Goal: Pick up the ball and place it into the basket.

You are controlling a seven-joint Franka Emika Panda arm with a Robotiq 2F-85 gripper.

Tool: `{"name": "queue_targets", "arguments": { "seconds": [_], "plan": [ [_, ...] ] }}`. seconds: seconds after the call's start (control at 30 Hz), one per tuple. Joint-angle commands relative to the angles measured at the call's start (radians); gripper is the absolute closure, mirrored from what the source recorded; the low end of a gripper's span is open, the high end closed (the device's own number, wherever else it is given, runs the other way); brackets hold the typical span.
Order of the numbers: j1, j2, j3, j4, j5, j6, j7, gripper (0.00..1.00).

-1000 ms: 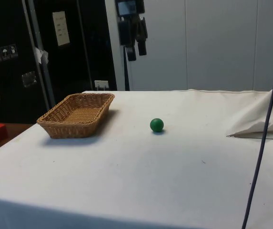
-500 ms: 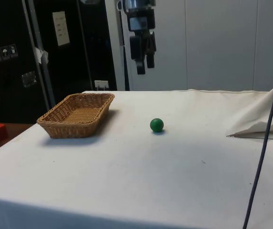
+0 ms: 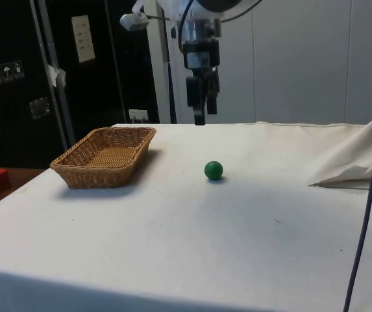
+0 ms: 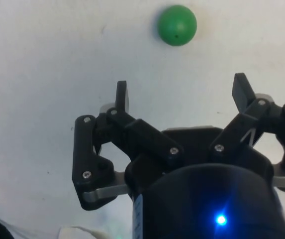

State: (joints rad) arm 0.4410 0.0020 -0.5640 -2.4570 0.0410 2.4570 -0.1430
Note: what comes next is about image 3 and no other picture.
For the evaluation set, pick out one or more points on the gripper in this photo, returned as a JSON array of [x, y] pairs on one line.
[[211, 53]]

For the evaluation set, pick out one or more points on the green ball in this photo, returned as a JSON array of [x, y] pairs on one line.
[[214, 170]]

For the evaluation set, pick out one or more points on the wicker basket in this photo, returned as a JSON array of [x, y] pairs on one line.
[[104, 156]]

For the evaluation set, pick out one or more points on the black cabinet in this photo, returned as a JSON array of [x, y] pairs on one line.
[[17, 42]]

